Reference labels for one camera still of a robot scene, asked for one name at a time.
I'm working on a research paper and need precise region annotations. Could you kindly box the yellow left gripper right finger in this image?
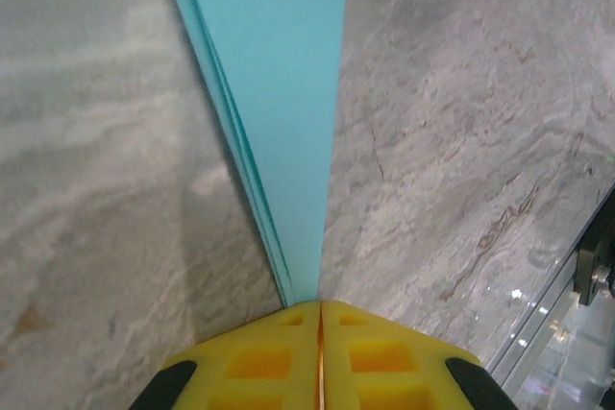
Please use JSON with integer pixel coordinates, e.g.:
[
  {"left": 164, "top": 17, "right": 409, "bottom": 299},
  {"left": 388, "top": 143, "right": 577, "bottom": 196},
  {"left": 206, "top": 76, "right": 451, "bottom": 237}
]
[{"left": 320, "top": 300, "right": 518, "bottom": 410}]

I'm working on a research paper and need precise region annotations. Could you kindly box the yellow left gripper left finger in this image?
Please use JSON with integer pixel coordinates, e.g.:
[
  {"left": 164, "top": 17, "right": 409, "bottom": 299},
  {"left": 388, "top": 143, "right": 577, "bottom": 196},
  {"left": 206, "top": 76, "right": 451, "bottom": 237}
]
[{"left": 136, "top": 300, "right": 322, "bottom": 410}]

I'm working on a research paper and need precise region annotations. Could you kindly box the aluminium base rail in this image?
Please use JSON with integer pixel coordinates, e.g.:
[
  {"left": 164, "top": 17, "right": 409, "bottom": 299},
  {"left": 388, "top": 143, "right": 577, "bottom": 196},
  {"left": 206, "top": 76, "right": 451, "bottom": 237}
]
[{"left": 484, "top": 231, "right": 615, "bottom": 410}]

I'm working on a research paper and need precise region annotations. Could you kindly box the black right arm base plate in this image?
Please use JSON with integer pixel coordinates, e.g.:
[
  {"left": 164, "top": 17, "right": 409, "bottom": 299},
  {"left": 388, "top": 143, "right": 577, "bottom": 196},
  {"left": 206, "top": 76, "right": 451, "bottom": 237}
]
[{"left": 573, "top": 186, "right": 615, "bottom": 308}]

